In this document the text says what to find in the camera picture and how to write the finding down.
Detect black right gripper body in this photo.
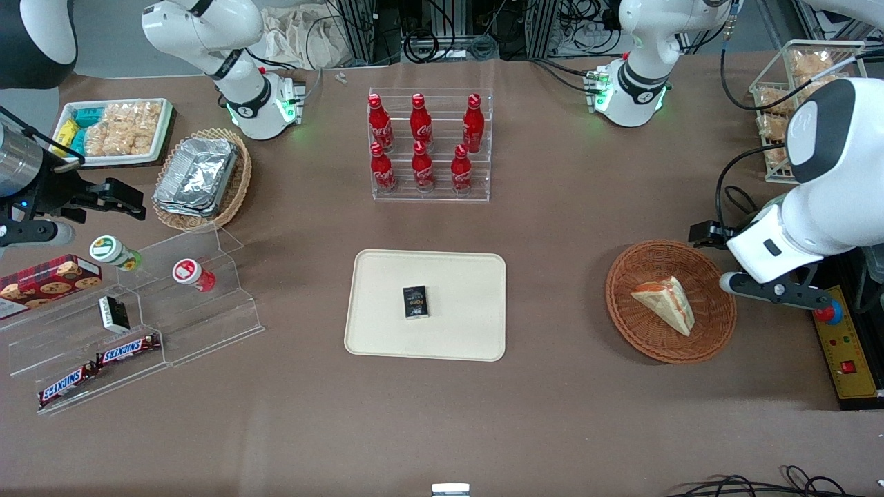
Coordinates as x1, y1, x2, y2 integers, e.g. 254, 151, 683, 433
0, 148, 94, 225

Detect triangular sandwich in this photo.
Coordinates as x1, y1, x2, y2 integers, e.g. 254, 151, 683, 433
630, 275, 695, 338

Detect white rectangular snack tray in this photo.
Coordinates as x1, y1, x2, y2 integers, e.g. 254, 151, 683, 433
51, 97, 174, 168

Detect oval light wicker basket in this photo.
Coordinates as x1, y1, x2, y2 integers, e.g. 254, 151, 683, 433
152, 127, 253, 233

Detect round brown wicker basket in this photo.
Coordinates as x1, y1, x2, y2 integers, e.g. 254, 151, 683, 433
605, 239, 738, 365

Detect beige plastic tray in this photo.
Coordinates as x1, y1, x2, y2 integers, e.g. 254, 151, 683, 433
344, 248, 508, 362

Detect green jar with white lid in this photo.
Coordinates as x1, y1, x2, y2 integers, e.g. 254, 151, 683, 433
89, 235, 144, 273

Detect clear bag of crackers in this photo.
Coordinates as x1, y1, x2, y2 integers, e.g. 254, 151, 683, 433
102, 101, 164, 130
83, 123, 157, 157

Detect stacked aluminium foil trays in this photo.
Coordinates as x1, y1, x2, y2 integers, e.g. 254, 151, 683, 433
153, 137, 240, 219

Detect red plaid cookie box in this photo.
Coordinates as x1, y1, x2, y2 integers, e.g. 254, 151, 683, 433
0, 254, 104, 320

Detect red jar with white lid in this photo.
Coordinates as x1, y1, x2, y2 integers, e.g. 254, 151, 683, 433
172, 257, 217, 293

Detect small black and white box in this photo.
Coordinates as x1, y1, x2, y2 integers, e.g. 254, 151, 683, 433
98, 295, 131, 334

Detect yellow emergency stop control box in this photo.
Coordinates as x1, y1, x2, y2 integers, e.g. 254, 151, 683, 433
811, 283, 884, 412

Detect Snickers chocolate bar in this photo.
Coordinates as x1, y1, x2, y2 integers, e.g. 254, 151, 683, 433
95, 333, 162, 369
37, 363, 100, 409

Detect clear acrylic stepped shelf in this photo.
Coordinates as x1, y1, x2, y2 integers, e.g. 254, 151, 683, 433
7, 224, 267, 416

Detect beige cloth bag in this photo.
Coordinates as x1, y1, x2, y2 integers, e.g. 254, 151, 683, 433
257, 2, 347, 70

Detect red cola bottle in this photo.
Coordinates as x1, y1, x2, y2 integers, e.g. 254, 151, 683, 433
412, 141, 436, 193
410, 93, 434, 150
369, 142, 398, 195
450, 144, 474, 196
462, 93, 486, 155
367, 93, 395, 153

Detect clear acrylic bottle rack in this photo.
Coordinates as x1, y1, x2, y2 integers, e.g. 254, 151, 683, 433
368, 87, 494, 203

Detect small black card box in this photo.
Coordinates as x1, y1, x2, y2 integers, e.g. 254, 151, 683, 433
403, 285, 430, 320

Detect black table power cable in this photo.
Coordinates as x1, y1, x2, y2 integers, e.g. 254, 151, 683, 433
724, 185, 759, 216

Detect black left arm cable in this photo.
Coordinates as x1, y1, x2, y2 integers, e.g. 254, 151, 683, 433
715, 0, 796, 235

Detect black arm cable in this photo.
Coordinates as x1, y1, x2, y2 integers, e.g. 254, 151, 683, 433
715, 0, 796, 235
0, 106, 88, 168

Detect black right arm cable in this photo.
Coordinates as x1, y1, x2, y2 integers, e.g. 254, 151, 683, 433
0, 106, 88, 168

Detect white wire basket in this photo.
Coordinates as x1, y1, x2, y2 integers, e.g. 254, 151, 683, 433
749, 39, 868, 184

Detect black floor cable bundle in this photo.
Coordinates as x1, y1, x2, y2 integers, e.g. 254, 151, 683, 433
664, 465, 884, 497

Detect aluminium frame post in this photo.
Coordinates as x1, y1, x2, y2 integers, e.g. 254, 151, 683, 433
337, 0, 403, 67
526, 0, 561, 60

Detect coiled black cable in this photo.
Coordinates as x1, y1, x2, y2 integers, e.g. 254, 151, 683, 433
403, 29, 458, 64

